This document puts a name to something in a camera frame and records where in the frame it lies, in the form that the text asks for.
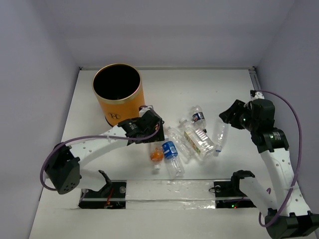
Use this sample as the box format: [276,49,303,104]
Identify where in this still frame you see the orange cylindrical bin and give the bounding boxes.
[92,64,145,126]

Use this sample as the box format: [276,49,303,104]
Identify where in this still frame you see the aluminium rail right edge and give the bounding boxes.
[248,67,261,90]

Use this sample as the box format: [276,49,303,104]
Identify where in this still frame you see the clear bottle blue cap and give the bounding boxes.
[212,118,229,155]

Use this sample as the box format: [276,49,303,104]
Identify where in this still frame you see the aluminium rail edge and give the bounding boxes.
[248,67,261,90]
[78,65,255,71]

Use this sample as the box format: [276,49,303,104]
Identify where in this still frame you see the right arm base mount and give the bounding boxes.
[209,170,256,209]

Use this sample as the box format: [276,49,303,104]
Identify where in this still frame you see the aluminium rail back edge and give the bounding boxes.
[78,65,255,71]

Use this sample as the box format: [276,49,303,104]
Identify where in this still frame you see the orange plastic bottle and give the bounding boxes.
[150,142,163,171]

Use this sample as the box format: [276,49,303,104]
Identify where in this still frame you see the clear unlabeled plastic bottle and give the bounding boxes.
[164,126,194,164]

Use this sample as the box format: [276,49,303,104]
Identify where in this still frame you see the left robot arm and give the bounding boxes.
[40,108,164,198]

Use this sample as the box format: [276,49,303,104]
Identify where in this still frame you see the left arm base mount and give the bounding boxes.
[78,170,127,209]

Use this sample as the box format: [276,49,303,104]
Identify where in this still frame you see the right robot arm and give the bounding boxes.
[219,99,319,239]

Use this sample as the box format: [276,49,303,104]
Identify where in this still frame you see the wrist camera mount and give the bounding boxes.
[139,105,154,117]
[250,90,264,101]

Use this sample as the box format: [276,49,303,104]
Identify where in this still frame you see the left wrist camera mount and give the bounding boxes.
[139,105,154,117]

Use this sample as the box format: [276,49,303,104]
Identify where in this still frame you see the blue label water bottle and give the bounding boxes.
[162,138,185,179]

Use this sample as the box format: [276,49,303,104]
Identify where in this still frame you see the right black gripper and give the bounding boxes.
[218,99,258,132]

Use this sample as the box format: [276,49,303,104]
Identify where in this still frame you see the dark blue label bottle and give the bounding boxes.
[190,105,207,133]

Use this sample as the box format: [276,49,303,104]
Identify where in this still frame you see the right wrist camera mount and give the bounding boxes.
[250,90,264,101]

